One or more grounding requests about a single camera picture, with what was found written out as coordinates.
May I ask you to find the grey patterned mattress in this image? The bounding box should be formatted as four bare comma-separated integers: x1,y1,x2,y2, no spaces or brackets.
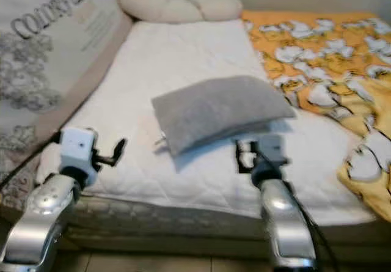
31,193,391,248

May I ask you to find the white quilted mattress pad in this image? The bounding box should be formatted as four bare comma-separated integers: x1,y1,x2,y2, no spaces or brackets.
37,18,379,227

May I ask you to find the cream long bolster pillow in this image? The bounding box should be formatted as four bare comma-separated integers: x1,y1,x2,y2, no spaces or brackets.
119,0,244,23

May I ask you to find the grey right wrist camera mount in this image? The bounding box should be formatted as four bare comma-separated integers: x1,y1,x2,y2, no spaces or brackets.
254,133,288,178

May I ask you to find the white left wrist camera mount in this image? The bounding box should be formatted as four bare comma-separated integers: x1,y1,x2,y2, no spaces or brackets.
60,127,98,175

